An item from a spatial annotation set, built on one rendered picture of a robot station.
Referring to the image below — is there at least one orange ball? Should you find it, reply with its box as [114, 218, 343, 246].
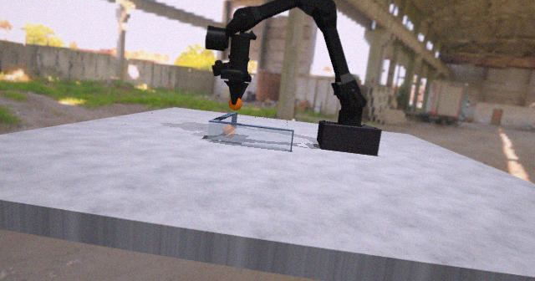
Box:
[228, 98, 242, 110]

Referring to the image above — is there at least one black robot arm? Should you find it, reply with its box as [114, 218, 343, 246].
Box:
[205, 0, 367, 127]

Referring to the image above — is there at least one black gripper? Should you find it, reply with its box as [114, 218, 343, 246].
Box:
[221, 52, 252, 105]

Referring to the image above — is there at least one clear blue l-shaped wall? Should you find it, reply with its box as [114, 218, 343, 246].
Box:
[209, 112, 294, 152]

